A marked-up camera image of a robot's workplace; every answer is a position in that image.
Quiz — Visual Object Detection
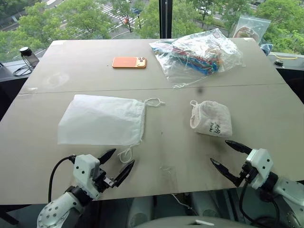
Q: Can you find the blue cloth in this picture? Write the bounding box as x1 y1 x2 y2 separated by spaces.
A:
259 43 274 57

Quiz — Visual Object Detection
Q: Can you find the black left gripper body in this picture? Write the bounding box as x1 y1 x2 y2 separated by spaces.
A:
93 167 116 193

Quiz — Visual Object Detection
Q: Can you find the clear zip bag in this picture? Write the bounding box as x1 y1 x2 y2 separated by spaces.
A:
232 14 271 44

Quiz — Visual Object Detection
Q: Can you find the black window frame post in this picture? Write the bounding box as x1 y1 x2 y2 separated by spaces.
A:
158 0 174 39

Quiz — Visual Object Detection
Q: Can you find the black cable on ledge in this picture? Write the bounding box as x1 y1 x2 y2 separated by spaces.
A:
13 57 34 77

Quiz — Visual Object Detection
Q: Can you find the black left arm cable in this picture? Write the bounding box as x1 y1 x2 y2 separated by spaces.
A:
47 154 76 203

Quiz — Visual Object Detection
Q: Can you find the orange smartphone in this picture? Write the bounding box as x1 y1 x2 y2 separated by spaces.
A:
112 56 147 70

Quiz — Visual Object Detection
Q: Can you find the small white cloth pouch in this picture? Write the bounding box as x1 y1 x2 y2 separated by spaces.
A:
189 100 233 137

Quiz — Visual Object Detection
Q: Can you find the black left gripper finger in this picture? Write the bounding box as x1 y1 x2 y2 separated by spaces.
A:
113 159 135 188
97 148 117 165

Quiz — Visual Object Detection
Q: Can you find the thin white cable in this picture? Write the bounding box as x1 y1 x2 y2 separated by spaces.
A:
171 193 198 216

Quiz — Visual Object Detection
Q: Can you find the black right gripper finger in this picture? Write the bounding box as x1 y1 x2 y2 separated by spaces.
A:
209 158 239 186
224 140 252 155

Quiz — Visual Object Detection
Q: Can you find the clear bag of colourful items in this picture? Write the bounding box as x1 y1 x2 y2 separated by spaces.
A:
149 28 245 88

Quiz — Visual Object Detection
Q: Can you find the yellow cable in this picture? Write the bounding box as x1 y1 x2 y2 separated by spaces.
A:
272 53 299 60

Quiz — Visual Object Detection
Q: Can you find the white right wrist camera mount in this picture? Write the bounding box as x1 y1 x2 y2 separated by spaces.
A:
246 148 273 190

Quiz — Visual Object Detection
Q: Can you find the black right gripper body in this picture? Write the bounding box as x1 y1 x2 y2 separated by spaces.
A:
234 161 257 188

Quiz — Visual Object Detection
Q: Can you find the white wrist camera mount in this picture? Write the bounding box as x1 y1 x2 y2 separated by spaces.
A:
72 153 101 200
246 148 273 190

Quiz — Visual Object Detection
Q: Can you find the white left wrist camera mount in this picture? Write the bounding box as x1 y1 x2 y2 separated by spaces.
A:
72 153 101 200

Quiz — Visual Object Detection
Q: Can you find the dark water bottle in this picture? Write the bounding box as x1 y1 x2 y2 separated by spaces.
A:
19 47 40 71

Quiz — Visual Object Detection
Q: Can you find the white drawstring bag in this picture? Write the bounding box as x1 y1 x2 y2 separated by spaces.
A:
57 94 166 164

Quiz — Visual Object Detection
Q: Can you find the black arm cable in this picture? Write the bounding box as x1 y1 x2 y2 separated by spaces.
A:
238 174 281 227
47 154 76 203

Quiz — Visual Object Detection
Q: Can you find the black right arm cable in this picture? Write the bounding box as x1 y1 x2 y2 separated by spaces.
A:
238 174 281 227

